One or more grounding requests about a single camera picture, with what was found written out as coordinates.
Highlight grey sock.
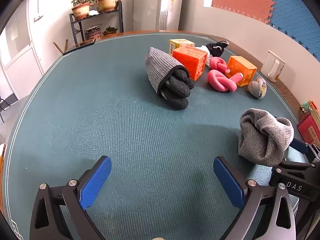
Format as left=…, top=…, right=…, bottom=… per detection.
left=237, top=108, right=295, bottom=167

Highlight yellow-green cardboard box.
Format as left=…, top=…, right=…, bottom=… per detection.
left=168, top=39, right=196, bottom=56

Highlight black chair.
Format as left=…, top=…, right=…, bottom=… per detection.
left=0, top=94, right=7, bottom=123

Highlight potted plant brown-rim pot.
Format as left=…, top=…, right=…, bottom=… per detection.
left=71, top=0, right=91, bottom=20

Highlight black phone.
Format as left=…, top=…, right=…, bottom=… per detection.
left=62, top=39, right=97, bottom=56

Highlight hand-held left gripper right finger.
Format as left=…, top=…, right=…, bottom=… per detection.
left=213, top=156, right=297, bottom=240

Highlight green desk mat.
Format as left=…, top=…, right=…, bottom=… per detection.
left=1, top=33, right=311, bottom=240

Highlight grey-tan sock ball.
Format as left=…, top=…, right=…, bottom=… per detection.
left=247, top=76, right=268, bottom=99

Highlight dark patterned pot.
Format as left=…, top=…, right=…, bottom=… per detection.
left=83, top=25, right=103, bottom=41

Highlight clear bag of white balls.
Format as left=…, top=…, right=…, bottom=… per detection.
left=194, top=45, right=212, bottom=67

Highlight blue foam wall mat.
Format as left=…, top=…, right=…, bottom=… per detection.
left=268, top=0, right=320, bottom=62

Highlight wooden stick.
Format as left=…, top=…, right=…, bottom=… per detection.
left=53, top=39, right=69, bottom=54

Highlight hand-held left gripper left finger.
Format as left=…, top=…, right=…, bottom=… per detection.
left=29, top=155, right=112, bottom=240

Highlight red-orange textured cube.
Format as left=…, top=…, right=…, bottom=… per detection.
left=172, top=45, right=211, bottom=81

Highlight small pink knotted foam tube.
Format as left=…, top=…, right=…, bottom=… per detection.
left=209, top=57, right=231, bottom=75

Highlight orange textured cube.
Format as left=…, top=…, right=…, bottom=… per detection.
left=227, top=55, right=258, bottom=88

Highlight wooden desktop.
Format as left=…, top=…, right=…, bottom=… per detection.
left=0, top=30, right=320, bottom=240

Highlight red box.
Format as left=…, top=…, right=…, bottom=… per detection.
left=297, top=114, right=320, bottom=147

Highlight white standing air conditioner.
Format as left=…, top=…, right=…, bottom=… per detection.
left=155, top=0, right=186, bottom=31

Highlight black knit gloves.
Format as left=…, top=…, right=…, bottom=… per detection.
left=159, top=66, right=195, bottom=111

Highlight small low potted plant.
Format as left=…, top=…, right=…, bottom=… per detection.
left=102, top=26, right=118, bottom=37

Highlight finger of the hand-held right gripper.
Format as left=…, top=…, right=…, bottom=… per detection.
left=288, top=138, right=320, bottom=164
left=273, top=160, right=316, bottom=173

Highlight black sock ball white stripe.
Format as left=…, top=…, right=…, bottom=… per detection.
left=205, top=40, right=229, bottom=58

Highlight white framed door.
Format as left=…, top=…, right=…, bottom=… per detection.
left=0, top=0, right=46, bottom=101

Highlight large pink knotted foam tube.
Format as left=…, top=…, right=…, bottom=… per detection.
left=207, top=70, right=243, bottom=93

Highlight black metal plant rack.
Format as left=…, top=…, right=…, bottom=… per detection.
left=69, top=0, right=124, bottom=46

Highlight white mug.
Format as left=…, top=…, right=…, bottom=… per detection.
left=260, top=50, right=286, bottom=83

